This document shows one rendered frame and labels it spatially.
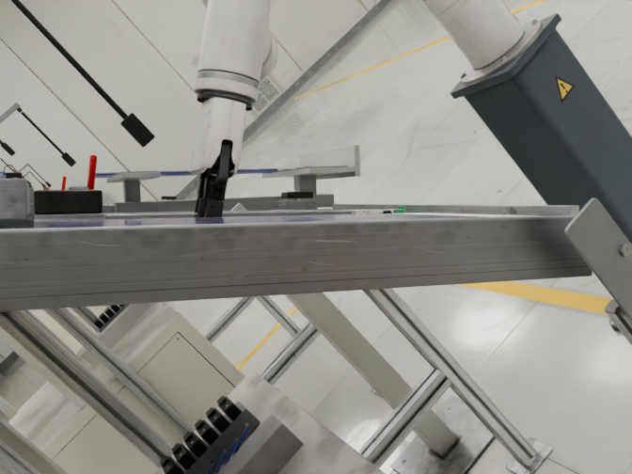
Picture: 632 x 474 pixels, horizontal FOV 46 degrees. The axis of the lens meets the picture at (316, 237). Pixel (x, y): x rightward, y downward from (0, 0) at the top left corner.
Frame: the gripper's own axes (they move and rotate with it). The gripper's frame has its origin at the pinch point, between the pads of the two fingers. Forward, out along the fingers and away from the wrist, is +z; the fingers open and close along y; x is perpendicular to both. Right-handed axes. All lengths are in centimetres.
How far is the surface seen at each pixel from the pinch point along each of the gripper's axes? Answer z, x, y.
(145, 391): 48, 13, -104
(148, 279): 6.7, -12.3, 37.8
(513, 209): -5.5, 29.5, 26.3
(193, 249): 3.8, -9.1, 37.8
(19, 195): 1.3, -23.5, 5.8
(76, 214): 2.6, -17.0, 7.3
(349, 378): 44, 83, -127
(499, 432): 35, 76, -32
